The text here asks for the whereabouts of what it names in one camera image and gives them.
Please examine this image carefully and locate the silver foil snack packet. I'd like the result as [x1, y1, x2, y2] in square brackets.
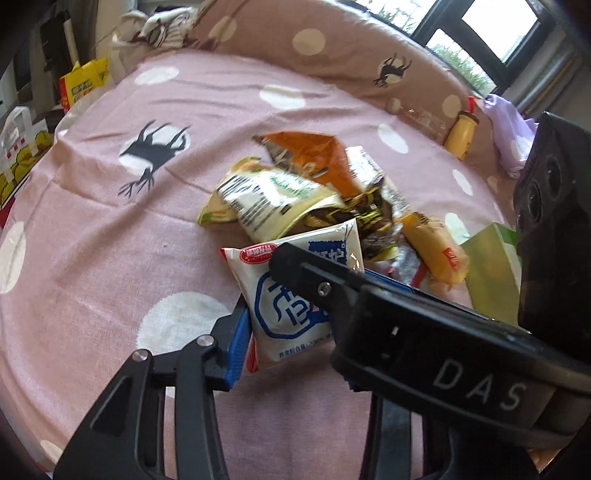
[369, 240, 439, 296]

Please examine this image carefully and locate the yellow cardboard box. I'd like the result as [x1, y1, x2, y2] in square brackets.
[58, 56, 112, 112]

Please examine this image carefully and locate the clear long cracker packet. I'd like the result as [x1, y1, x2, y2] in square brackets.
[344, 145, 386, 190]

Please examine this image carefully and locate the brown polka-dot pillow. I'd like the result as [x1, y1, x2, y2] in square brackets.
[185, 0, 502, 185]

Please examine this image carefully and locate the clear plastic bottle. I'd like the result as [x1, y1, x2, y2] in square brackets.
[387, 96, 448, 141]

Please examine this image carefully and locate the small yellow-green snack packet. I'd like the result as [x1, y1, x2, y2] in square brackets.
[198, 156, 259, 227]

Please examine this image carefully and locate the orange cake packet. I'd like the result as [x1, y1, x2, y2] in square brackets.
[401, 211, 471, 284]

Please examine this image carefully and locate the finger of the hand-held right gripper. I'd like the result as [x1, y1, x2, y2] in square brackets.
[269, 242, 370, 329]

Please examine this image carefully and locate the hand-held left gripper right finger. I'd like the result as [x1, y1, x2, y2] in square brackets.
[344, 376, 458, 480]

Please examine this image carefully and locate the white striped cloth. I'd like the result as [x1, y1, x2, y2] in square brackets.
[95, 7, 197, 54]

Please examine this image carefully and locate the green and white snack packet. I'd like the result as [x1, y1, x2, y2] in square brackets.
[216, 166, 345, 243]

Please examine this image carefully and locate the green cardboard box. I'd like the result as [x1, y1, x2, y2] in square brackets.
[462, 222, 525, 324]

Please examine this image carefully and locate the white and blue snack packet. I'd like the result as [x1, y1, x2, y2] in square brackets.
[220, 217, 365, 374]

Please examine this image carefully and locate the orange snack packet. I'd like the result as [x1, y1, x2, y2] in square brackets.
[253, 130, 365, 197]

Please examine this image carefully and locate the white printed paper bag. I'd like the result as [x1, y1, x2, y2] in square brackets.
[0, 105, 55, 208]

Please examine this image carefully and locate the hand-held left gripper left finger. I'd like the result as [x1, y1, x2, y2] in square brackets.
[53, 295, 253, 480]

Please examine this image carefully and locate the black-framed window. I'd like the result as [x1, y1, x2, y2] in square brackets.
[355, 0, 571, 93]

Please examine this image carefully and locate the yellow bottle with red cap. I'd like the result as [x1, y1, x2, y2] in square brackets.
[443, 97, 481, 161]

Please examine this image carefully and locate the purple plastic bag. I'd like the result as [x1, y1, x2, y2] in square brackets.
[475, 92, 540, 180]

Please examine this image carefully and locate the dark brown snack packet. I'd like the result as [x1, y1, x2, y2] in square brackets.
[295, 178, 411, 264]

